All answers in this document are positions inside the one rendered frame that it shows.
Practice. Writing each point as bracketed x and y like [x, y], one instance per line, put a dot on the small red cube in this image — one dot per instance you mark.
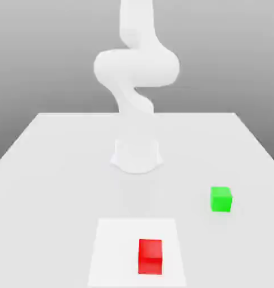
[150, 256]

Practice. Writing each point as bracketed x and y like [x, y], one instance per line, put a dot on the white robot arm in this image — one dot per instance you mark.
[136, 67]

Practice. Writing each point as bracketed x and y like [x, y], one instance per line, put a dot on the small green cube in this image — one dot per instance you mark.
[221, 199]

